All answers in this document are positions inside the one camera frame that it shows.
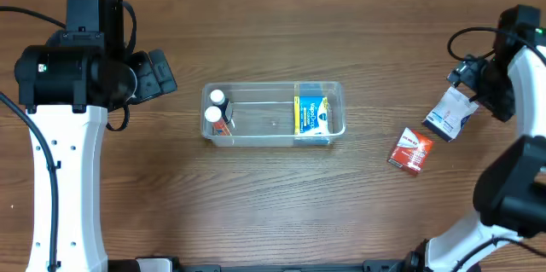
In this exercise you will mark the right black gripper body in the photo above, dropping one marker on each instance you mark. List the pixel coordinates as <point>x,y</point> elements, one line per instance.
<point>469,72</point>

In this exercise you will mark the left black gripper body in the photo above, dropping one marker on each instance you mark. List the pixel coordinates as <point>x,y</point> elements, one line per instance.
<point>153,75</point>

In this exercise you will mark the white blue medicine box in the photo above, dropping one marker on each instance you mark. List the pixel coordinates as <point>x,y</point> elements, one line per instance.
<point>449,116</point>

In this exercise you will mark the black bottle white cap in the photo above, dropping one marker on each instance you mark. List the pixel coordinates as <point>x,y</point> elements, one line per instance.
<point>220,100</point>

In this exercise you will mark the orange bottle white cap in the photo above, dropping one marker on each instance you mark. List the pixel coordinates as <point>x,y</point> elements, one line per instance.
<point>214,116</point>

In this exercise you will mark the blue yellow VapoDrops box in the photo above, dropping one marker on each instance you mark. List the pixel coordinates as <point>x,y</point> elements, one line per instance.
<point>310,106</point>

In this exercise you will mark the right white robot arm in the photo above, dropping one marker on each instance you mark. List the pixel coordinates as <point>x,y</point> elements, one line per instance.
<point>508,202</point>

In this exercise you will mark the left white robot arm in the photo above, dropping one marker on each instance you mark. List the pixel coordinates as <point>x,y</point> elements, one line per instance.
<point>67,89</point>

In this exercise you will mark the clear plastic container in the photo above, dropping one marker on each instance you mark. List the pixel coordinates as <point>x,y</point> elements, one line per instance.
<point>263,113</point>

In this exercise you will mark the red medicine box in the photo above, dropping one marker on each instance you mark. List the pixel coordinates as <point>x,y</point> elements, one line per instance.
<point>410,152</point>

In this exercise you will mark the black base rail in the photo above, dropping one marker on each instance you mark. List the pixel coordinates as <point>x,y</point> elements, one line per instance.
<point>294,265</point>

